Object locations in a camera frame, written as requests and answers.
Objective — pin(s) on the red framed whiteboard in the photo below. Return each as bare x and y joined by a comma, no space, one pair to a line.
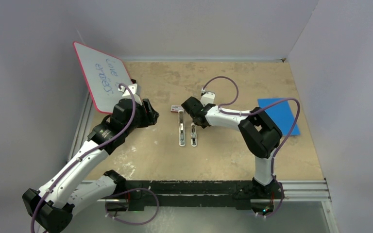
103,73

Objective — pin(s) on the blue notebook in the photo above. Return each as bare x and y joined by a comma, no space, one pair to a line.
281,114

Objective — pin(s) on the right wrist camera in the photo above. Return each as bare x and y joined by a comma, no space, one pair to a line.
207,98

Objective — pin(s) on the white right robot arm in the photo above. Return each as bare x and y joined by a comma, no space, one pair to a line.
260,134

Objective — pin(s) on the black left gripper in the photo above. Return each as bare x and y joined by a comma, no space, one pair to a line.
149,115

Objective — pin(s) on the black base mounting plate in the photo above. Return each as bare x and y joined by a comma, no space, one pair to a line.
139,198

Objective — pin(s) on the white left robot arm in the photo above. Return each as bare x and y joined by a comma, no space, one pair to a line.
55,203

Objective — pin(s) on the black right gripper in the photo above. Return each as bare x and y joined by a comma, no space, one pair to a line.
202,104

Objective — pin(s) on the white stapler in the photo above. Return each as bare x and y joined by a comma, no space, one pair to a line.
181,128

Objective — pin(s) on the aluminium frame rail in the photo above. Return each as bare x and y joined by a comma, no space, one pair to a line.
305,189

